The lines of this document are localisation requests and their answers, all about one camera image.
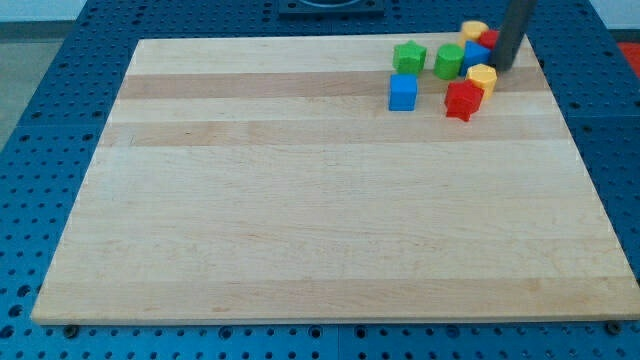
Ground yellow hexagon block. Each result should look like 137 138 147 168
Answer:
466 64 498 101

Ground blue triangle block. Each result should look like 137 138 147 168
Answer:
459 41 492 76

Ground red block behind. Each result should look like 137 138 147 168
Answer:
477 29 500 51

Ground green star block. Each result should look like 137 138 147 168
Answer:
392 40 427 75

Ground wooden board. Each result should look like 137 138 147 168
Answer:
31 34 639 325

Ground red star block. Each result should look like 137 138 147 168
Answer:
444 80 484 122

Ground yellow cylinder block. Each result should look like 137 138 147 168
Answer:
458 20 489 47

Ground green cylinder block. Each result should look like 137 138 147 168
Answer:
434 43 464 80

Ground blue perforated table plate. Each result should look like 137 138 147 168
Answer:
1 0 639 359

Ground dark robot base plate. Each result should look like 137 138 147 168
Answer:
277 0 385 17

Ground blue cube block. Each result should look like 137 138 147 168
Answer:
388 74 418 111

